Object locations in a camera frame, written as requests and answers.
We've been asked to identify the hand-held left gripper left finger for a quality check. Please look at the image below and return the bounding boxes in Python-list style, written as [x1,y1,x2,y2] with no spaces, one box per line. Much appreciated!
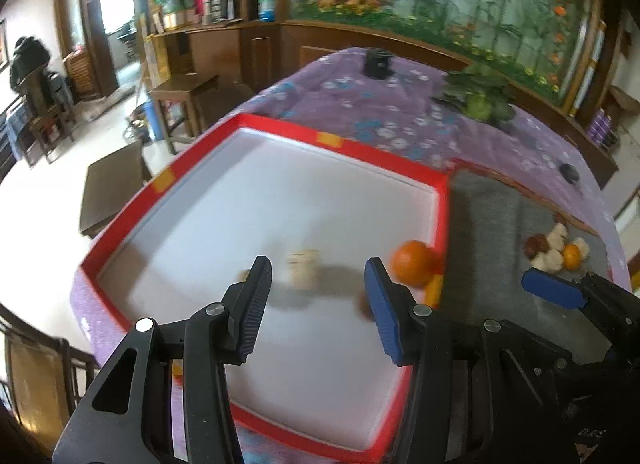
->
[52,255,274,464]

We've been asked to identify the green leafy plant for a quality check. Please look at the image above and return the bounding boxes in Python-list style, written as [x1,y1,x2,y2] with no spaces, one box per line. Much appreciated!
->
[432,66,518,127]

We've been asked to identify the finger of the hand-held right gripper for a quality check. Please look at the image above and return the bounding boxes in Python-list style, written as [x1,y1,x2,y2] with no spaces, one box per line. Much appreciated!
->
[521,268,640,361]

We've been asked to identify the black device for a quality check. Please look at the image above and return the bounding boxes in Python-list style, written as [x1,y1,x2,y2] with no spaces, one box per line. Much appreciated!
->
[364,47,395,80]

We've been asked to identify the wooden chair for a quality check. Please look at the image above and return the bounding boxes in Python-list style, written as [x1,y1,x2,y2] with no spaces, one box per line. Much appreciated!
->
[0,304,101,445]
[10,69,76,165]

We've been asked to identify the black jacket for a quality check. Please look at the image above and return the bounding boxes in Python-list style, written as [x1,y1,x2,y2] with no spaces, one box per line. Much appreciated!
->
[9,36,51,92]

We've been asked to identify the blue water bottle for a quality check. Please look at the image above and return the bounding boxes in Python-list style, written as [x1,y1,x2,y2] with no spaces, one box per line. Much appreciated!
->
[142,96,161,140]

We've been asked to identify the wooden cabinet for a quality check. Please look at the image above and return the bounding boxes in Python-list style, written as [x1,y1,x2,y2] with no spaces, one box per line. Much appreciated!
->
[145,19,621,185]

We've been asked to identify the purple cans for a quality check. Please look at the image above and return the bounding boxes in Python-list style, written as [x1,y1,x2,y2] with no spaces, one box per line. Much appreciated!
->
[587,109,621,150]

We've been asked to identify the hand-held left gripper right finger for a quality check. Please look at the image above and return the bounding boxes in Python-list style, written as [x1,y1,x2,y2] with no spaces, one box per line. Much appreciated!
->
[364,257,581,464]

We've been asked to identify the red box with white inside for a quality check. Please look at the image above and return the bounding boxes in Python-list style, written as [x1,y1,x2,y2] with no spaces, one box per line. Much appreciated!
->
[80,113,451,464]

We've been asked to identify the grey tray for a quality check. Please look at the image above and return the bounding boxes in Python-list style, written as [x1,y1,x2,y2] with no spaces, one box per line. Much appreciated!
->
[445,164,616,367]

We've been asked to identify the purple floral tablecloth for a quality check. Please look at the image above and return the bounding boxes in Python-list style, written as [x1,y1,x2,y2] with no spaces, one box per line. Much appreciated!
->
[70,46,633,464]

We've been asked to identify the dark wooden stool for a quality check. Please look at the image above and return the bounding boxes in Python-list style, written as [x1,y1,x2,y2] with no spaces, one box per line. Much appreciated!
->
[80,141,153,240]

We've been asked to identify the beige box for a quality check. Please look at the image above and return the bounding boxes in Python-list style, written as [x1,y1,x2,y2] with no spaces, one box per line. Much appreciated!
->
[162,9,193,30]

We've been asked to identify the brown wooden stool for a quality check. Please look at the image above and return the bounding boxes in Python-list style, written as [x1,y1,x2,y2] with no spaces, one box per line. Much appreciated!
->
[149,73,221,155]

